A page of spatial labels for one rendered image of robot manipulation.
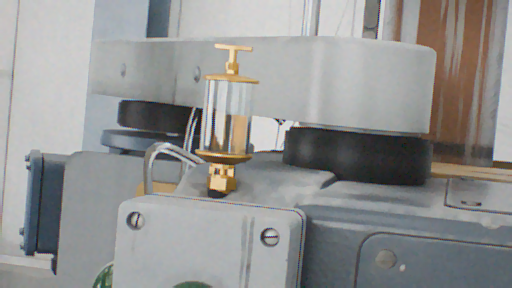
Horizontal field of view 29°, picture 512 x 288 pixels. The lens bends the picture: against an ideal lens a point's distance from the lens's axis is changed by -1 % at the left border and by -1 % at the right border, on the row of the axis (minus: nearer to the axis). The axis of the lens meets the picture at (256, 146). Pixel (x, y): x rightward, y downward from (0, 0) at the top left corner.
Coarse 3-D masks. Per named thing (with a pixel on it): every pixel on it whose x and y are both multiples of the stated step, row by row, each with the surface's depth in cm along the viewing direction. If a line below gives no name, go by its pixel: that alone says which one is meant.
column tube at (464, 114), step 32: (416, 0) 94; (448, 0) 93; (480, 0) 92; (384, 32) 95; (416, 32) 94; (448, 32) 93; (480, 32) 93; (448, 64) 93; (480, 64) 93; (448, 96) 93; (480, 96) 93; (448, 128) 93; (480, 128) 93; (448, 160) 94; (480, 160) 93
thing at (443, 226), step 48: (192, 192) 50; (240, 192) 50; (288, 192) 50; (336, 192) 50; (384, 192) 52; (432, 192) 55; (480, 192) 56; (336, 240) 46; (384, 240) 46; (432, 240) 45; (480, 240) 45
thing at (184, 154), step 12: (192, 108) 77; (192, 120) 76; (276, 120) 82; (192, 132) 76; (156, 144) 59; (168, 144) 58; (180, 156) 57; (192, 156) 57; (144, 168) 61; (180, 168) 76; (144, 180) 62; (144, 192) 63
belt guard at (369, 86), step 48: (96, 48) 94; (144, 48) 83; (192, 48) 74; (288, 48) 61; (336, 48) 57; (384, 48) 57; (432, 48) 60; (144, 96) 82; (192, 96) 73; (288, 96) 61; (336, 96) 58; (384, 96) 57
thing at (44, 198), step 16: (32, 160) 90; (48, 160) 91; (64, 160) 92; (32, 176) 90; (48, 176) 91; (32, 192) 90; (48, 192) 91; (32, 208) 90; (48, 208) 91; (32, 224) 90; (48, 224) 91; (32, 240) 90; (48, 240) 91
